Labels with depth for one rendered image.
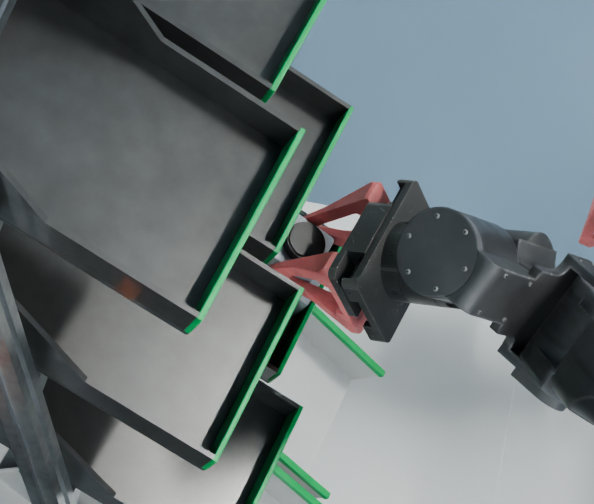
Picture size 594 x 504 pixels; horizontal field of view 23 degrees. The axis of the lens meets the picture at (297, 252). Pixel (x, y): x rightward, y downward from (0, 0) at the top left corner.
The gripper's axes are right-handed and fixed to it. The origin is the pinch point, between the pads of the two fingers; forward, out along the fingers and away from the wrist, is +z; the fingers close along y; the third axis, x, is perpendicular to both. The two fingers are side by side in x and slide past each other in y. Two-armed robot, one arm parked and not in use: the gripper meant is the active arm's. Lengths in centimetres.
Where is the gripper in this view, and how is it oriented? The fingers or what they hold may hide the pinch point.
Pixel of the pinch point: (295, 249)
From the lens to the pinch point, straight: 107.2
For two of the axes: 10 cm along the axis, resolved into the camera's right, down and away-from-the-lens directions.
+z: -8.2, -0.9, 5.7
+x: 3.7, 6.7, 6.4
